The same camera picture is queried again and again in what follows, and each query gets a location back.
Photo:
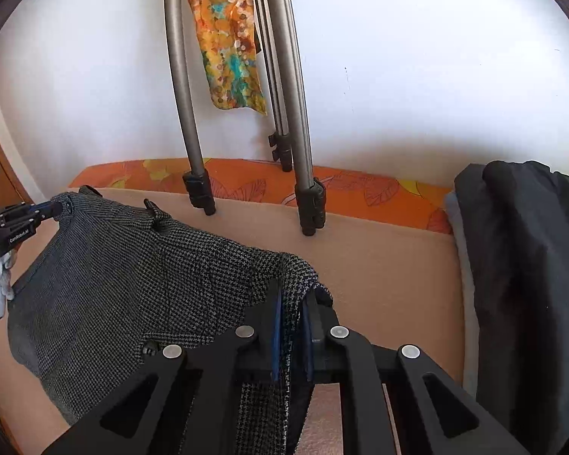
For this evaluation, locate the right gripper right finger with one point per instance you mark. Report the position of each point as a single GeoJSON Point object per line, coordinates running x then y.
{"type": "Point", "coordinates": [324, 360]}

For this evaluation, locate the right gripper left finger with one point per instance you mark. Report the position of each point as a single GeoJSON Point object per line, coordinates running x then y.
{"type": "Point", "coordinates": [259, 359]}

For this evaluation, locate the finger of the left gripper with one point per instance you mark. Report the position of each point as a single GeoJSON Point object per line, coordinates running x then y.
{"type": "Point", "coordinates": [45, 210]}

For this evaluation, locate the grey houndstooth pants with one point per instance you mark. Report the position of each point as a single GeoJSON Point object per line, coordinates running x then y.
{"type": "Point", "coordinates": [114, 278]}

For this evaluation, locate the grey folded pants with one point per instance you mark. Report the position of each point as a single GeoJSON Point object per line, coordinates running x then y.
{"type": "Point", "coordinates": [471, 359]}

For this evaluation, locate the orange floral bedsheet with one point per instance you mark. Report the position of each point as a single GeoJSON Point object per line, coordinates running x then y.
{"type": "Point", "coordinates": [349, 193]}

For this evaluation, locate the black folded pants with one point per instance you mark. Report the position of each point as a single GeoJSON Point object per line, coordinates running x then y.
{"type": "Point", "coordinates": [516, 225]}

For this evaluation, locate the orange floral scarf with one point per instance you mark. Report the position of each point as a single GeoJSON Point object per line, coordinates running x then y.
{"type": "Point", "coordinates": [225, 31]}

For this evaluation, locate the folded metal tripod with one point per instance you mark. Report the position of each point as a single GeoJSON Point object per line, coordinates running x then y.
{"type": "Point", "coordinates": [280, 74]}

